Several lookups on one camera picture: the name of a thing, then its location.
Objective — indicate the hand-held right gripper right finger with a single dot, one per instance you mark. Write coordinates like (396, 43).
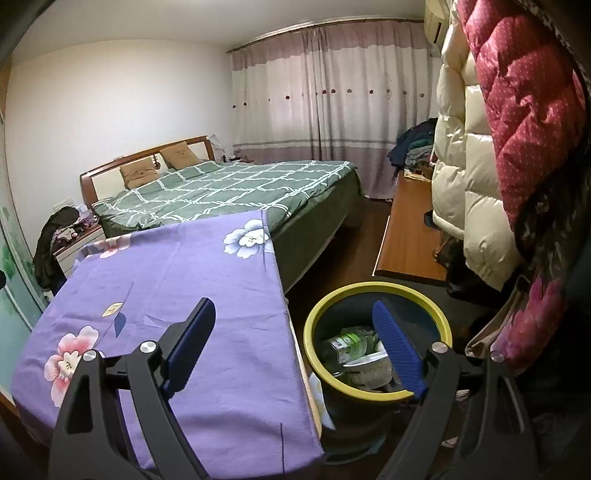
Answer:
(397, 350)

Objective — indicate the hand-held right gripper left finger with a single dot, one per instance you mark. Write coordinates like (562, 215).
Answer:
(189, 346)

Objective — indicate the clear plastic container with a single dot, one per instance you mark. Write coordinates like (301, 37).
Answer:
(369, 371)

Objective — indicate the yellow rimmed trash bin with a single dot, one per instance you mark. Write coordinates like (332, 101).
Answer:
(415, 314)

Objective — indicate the green and white bottle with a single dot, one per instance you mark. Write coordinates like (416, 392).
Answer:
(344, 346)

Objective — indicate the purple floral cloth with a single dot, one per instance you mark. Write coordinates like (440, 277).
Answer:
(184, 277)

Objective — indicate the beige tote bag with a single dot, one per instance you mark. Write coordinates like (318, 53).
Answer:
(485, 332)

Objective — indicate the white paper sheet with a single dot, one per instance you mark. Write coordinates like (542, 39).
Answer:
(321, 401)

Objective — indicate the dark brown bag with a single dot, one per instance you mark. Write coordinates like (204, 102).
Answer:
(450, 256)

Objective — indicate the wooden sideboard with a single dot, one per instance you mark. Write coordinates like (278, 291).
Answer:
(406, 230)

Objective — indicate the dark blue object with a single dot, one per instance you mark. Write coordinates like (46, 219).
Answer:
(431, 219)

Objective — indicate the white nightstand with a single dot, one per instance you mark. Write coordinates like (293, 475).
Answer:
(78, 251)

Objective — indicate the dark floral garment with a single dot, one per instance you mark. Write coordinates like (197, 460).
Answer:
(545, 300)

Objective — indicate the green checked bed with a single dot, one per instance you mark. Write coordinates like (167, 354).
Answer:
(231, 184)

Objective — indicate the dark clothes heap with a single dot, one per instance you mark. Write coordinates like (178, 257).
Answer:
(51, 244)

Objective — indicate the brown pillow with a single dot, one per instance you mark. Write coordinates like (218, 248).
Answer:
(138, 174)
(181, 156)

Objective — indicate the wooden headboard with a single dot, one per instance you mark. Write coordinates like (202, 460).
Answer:
(87, 189)

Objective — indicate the pile of folded clothes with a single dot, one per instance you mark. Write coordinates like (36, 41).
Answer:
(413, 143)

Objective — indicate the pink and white curtain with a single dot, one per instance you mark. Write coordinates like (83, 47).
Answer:
(332, 106)

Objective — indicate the red dotted quilted jacket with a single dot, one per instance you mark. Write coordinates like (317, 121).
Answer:
(521, 92)

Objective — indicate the white air conditioner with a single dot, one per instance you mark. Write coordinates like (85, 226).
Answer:
(436, 21)

